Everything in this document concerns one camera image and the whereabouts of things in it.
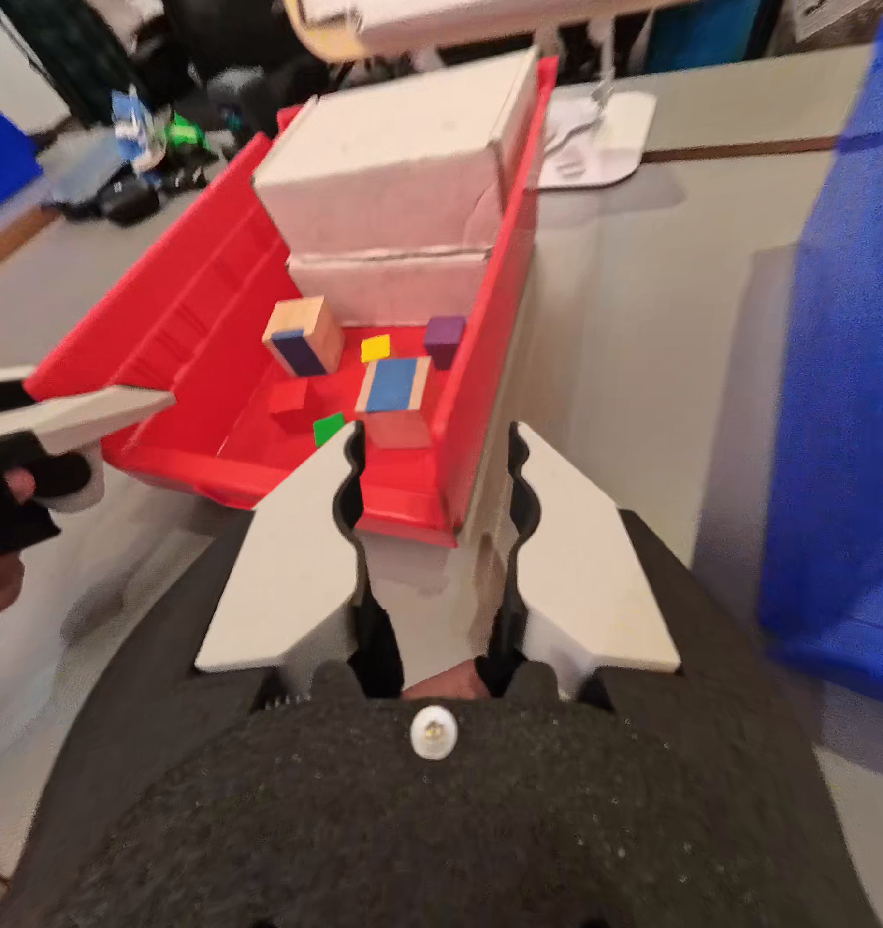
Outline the blue plastic bin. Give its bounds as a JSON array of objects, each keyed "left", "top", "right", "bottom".
[
  {"left": 756, "top": 0, "right": 883, "bottom": 708},
  {"left": 0, "top": 98, "right": 43, "bottom": 222}
]

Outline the purple cube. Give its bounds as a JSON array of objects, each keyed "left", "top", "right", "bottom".
[{"left": 423, "top": 315, "right": 466, "bottom": 371}]

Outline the blue white cloth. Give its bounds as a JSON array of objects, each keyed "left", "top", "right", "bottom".
[{"left": 111, "top": 87, "right": 167, "bottom": 171}]

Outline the wooden document stand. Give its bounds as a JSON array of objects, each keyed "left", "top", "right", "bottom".
[{"left": 282, "top": 0, "right": 703, "bottom": 193}]

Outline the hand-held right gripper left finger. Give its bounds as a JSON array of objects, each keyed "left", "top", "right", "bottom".
[{"left": 193, "top": 420, "right": 405, "bottom": 700}]

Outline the red cube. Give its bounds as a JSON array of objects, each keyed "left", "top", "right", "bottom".
[{"left": 269, "top": 380, "right": 310, "bottom": 434}]

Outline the white cardboard box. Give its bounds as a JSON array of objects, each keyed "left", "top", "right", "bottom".
[
  {"left": 288, "top": 245, "right": 494, "bottom": 329},
  {"left": 251, "top": 47, "right": 542, "bottom": 255}
]

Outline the green plastic object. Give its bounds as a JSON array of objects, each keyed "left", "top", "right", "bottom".
[{"left": 164, "top": 112, "right": 217, "bottom": 157}]

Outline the wooden block blue face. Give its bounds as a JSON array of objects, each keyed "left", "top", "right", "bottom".
[{"left": 354, "top": 355, "right": 434, "bottom": 450}]

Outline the wooden block navy face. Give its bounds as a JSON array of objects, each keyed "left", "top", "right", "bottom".
[{"left": 262, "top": 296, "right": 346, "bottom": 378}]

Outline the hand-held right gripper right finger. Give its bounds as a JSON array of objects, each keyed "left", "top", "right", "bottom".
[{"left": 476, "top": 420, "right": 683, "bottom": 703}]

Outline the red plastic bin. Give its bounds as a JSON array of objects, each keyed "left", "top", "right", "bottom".
[{"left": 24, "top": 57, "right": 560, "bottom": 548}]

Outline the grey desk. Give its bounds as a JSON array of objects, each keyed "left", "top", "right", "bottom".
[{"left": 0, "top": 43, "right": 883, "bottom": 928}]

